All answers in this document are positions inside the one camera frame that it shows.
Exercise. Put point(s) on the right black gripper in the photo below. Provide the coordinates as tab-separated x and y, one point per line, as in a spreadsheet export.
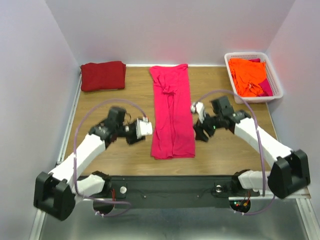
203	127

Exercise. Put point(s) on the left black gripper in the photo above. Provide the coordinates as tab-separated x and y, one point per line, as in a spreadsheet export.
133	135

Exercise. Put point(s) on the magenta t shirt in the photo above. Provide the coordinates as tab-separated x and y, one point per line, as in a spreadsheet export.
173	135

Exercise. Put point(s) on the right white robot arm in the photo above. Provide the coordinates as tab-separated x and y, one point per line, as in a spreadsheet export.
289	168

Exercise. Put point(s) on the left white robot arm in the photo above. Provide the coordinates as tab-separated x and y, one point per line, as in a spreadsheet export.
57	192

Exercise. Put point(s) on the folded dark red t shirt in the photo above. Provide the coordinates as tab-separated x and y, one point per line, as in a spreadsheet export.
103	76

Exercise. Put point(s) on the orange t shirt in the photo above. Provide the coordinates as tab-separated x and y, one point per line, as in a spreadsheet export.
247	76

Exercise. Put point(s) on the white plastic basket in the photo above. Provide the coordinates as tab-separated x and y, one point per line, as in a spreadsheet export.
270	75

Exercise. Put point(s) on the dark pink t shirt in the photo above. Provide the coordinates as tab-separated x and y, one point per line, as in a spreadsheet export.
266	89

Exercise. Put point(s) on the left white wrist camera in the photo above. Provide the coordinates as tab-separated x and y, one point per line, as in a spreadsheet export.
143	127

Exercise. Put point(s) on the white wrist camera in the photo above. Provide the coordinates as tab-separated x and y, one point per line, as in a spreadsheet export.
198	108
143	127

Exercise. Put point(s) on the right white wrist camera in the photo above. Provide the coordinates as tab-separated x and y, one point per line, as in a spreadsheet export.
198	108

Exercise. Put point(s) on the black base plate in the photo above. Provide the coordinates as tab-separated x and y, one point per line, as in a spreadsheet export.
172	192

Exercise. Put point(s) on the aluminium rail frame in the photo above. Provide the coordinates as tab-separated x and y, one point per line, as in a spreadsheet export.
292	218

